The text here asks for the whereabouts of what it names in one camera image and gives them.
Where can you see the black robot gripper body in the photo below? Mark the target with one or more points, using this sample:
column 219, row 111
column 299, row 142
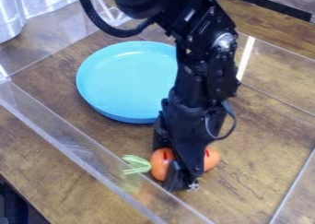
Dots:
column 192, row 128

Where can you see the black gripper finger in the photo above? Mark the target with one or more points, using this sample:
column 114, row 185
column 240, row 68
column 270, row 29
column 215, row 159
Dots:
column 178, row 178
column 160, row 139

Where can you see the orange toy carrot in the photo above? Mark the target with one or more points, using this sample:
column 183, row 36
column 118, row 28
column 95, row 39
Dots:
column 159, row 162

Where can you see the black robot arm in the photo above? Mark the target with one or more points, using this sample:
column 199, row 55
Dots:
column 206, row 45

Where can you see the blue round tray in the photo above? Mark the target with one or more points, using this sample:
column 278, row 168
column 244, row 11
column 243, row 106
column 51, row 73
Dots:
column 126, row 78

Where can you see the white patterned curtain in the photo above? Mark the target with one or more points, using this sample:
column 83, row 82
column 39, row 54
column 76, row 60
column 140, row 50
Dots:
column 16, row 11

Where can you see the clear acrylic enclosure wall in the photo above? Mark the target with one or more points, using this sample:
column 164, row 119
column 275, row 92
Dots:
column 62, row 151

